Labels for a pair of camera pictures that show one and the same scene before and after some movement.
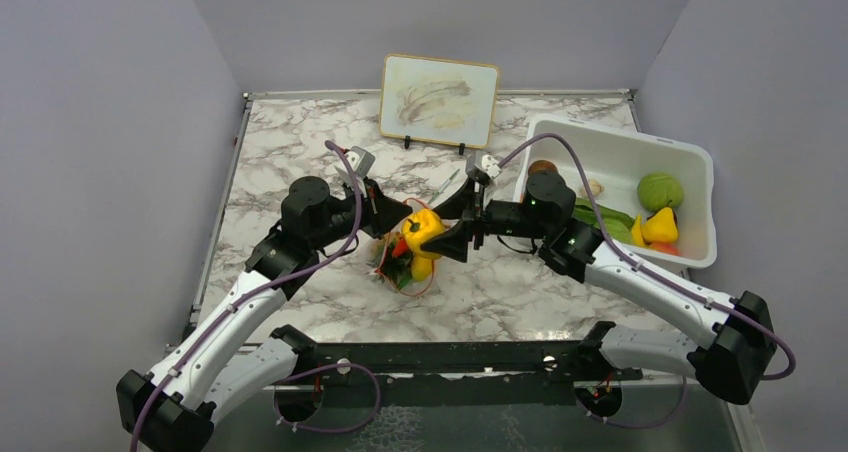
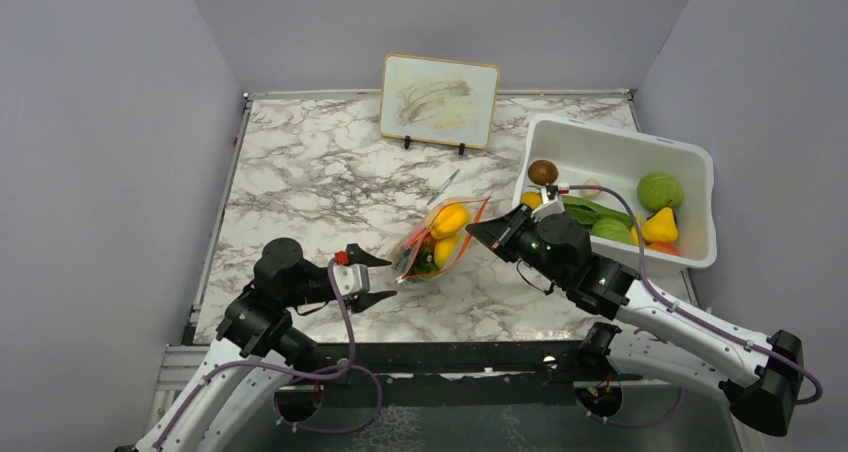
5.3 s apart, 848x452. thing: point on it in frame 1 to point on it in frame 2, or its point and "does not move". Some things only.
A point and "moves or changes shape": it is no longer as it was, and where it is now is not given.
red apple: [665, 247] does not move
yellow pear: [660, 227] does not move
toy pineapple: [397, 269] to [418, 261]
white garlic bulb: [594, 187] does not move
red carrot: [400, 247] moves or changes shape
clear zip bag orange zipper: [405, 264] moves or changes shape
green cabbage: [658, 191] does not move
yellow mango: [421, 267] moves or changes shape
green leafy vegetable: [616, 225] does not move
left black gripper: [389, 211] to [362, 301]
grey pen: [443, 186] does not move
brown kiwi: [542, 166] does not move
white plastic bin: [619, 159] does not move
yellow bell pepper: [421, 226] moves or changes shape
